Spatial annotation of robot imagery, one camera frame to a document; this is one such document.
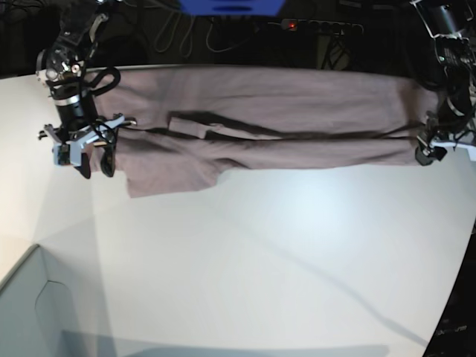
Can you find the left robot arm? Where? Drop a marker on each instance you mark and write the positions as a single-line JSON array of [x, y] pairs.
[[450, 26]]

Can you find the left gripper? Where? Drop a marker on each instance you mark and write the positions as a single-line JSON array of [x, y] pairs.
[[436, 137]]

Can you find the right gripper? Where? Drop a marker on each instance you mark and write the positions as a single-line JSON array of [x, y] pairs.
[[75, 125]]

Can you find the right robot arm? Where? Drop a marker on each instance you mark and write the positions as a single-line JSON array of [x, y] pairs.
[[62, 68]]

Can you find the pink t-shirt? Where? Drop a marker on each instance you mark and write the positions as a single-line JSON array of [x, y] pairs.
[[195, 123]]

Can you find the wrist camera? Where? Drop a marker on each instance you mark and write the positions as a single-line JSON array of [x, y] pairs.
[[471, 149], [69, 154]]

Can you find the black power strip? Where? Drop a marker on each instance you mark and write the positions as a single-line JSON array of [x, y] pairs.
[[321, 27]]

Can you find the blue plastic bin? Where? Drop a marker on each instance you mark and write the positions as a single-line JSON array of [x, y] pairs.
[[232, 7]]

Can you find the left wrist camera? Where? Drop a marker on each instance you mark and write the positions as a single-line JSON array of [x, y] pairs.
[[471, 149]]

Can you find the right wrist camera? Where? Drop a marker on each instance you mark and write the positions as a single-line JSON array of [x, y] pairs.
[[69, 154]]

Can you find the grey cardboard box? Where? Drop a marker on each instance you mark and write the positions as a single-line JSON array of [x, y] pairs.
[[54, 307]]

